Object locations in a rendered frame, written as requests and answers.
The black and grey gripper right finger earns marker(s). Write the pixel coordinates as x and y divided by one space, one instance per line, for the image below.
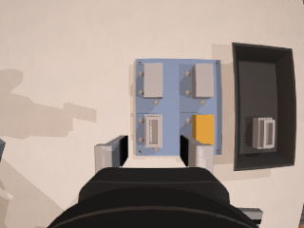
196 154

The yellow rectangular block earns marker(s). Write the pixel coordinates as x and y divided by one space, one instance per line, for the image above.
203 128

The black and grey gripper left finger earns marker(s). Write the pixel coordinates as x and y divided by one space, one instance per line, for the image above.
111 154

